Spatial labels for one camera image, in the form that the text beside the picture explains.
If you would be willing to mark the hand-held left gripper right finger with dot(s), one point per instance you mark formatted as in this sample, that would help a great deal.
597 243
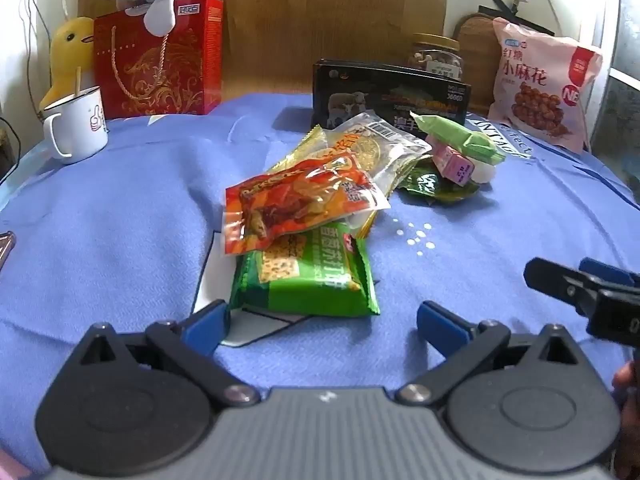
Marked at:
442 327

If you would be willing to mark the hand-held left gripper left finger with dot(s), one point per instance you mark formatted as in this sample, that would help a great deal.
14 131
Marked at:
207 327

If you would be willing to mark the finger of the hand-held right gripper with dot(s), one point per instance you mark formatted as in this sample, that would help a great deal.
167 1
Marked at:
607 270
555 280

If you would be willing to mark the green cracker packet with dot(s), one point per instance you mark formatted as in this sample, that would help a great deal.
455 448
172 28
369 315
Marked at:
315 275

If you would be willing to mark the white jelly cup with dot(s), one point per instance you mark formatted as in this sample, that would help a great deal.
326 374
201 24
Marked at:
484 172

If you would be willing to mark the dark green snack packet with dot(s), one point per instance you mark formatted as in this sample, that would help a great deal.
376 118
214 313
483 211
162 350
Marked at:
435 185

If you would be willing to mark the red orange snack packet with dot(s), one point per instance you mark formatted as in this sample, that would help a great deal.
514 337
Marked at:
295 205

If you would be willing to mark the small pink carton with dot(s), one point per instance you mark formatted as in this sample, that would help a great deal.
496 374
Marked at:
452 162

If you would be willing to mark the light green snack packet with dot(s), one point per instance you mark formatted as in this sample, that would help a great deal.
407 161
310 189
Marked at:
457 135

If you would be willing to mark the clear seed snack packet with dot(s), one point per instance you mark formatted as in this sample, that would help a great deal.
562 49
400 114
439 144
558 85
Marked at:
385 147

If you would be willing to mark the gold edged snack packet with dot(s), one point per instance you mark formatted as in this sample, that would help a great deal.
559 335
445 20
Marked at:
295 152

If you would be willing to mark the black cardboard box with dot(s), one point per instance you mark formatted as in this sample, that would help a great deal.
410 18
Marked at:
380 92

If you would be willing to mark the person's right hand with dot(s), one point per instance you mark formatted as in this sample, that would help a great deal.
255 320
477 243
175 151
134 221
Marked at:
625 385

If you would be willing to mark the blue printed cloth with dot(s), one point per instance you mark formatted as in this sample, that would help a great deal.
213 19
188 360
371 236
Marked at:
125 240

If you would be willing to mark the frosted patterned glass door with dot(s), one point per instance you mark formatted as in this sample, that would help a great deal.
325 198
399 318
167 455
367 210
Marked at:
622 85

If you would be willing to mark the large pink snack bag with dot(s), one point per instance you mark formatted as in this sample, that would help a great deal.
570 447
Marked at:
542 80

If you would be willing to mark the dark flat object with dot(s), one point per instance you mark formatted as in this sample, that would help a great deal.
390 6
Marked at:
5 250

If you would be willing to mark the wooden board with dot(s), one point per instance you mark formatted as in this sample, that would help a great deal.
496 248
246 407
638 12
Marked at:
477 60
325 20

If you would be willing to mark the white enamel mug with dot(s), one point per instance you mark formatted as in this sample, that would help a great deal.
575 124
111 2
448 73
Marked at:
77 122

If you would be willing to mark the clear nut jar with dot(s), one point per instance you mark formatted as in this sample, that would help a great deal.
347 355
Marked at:
435 55

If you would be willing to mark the red gift box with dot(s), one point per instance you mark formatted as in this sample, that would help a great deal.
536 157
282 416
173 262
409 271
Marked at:
160 60

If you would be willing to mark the black tape cross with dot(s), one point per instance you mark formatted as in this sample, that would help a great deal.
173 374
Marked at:
515 10

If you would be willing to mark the yellow duck plush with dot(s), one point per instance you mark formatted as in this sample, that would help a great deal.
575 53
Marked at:
70 55

